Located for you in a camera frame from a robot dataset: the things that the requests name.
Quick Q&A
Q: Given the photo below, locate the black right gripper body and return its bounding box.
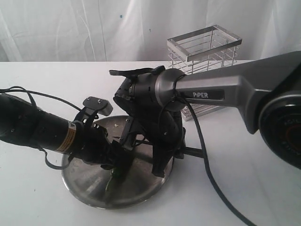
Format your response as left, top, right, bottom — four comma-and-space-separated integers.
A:
148, 110, 186, 165

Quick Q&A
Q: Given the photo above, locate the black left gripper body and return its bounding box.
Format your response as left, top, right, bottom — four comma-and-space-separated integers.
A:
71, 123, 113, 167

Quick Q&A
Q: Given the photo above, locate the green cucumber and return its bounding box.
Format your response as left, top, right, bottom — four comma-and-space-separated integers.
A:
105, 168, 126, 193

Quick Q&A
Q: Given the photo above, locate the black knife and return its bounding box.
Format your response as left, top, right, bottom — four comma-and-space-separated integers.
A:
119, 135, 204, 165

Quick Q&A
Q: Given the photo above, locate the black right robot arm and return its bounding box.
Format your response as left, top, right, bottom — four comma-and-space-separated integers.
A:
109, 51, 301, 177

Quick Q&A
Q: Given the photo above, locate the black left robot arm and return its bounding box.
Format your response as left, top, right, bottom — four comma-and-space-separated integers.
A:
0, 94, 134, 170

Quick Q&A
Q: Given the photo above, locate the round steel plate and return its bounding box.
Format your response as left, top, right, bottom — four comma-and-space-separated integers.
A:
61, 115, 174, 209

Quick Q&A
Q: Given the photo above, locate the dark right arm cable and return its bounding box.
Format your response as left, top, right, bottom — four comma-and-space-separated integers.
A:
174, 94, 259, 226

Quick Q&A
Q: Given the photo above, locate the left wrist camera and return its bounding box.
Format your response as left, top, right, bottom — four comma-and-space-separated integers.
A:
74, 97, 113, 122

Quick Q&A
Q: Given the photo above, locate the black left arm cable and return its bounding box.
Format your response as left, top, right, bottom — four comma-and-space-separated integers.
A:
0, 86, 80, 170

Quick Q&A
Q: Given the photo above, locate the chrome wire utensil holder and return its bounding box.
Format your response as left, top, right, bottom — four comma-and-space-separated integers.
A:
166, 25, 242, 121

